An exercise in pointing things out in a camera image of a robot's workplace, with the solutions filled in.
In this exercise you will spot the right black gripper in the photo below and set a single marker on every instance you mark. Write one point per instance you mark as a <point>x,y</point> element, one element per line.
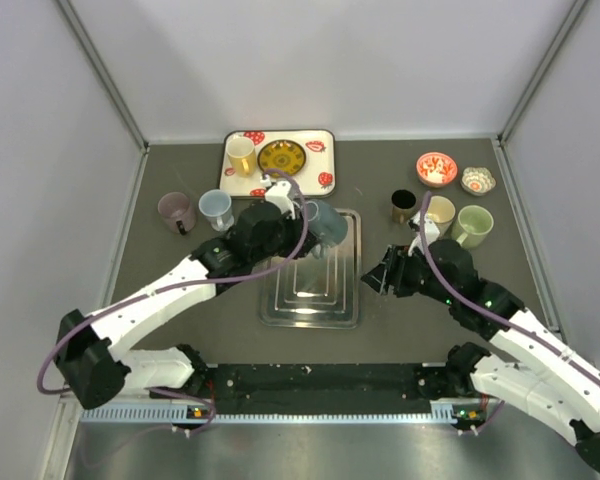
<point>394,264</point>

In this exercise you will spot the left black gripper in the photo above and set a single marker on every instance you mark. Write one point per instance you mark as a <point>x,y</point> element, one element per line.
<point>296,228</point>

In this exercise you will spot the light blue mug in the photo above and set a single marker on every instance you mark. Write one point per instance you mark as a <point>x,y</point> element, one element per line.
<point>216,206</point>

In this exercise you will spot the grey-blue mug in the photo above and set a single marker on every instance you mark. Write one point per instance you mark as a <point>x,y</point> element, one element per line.
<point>327,225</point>

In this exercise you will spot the brown ribbed cup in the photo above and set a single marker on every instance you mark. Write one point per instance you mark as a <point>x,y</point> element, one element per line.
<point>404,204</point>

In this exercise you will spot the cream white mug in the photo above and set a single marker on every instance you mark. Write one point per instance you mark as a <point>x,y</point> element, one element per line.
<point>442,212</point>

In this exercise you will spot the purple mug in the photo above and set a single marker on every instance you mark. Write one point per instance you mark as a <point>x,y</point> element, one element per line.
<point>178,212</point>

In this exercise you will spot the light green mug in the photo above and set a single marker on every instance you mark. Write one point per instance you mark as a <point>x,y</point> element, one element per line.
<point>472,225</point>

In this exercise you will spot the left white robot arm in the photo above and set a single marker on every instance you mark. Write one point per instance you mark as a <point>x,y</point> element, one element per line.
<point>97,356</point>

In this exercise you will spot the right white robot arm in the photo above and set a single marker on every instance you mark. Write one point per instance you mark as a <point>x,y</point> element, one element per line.
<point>546,379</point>

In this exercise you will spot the yellow mug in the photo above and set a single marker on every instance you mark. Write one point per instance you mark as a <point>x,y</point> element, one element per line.
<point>241,153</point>

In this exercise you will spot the silver metal tray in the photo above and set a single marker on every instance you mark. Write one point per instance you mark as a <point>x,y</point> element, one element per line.
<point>317,292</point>

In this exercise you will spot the strawberry pattern white tray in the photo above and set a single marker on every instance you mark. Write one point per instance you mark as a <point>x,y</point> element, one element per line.
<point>317,179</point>

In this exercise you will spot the yellow patterned small plate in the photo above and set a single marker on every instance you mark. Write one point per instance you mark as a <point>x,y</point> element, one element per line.
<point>285,155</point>

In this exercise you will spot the orange patterned bowl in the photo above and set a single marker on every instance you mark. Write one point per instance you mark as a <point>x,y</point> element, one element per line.
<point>436,169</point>

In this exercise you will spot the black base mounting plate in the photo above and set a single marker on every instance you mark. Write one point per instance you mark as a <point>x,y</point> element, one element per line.
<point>313,389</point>

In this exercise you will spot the small flower-shaped bowl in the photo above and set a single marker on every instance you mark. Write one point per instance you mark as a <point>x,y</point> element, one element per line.
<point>478,181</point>

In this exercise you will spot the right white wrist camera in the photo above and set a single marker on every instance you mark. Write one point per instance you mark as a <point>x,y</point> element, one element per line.
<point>425,231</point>

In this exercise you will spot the grey slotted cable duct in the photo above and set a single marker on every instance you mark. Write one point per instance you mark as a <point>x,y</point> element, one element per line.
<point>191,412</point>

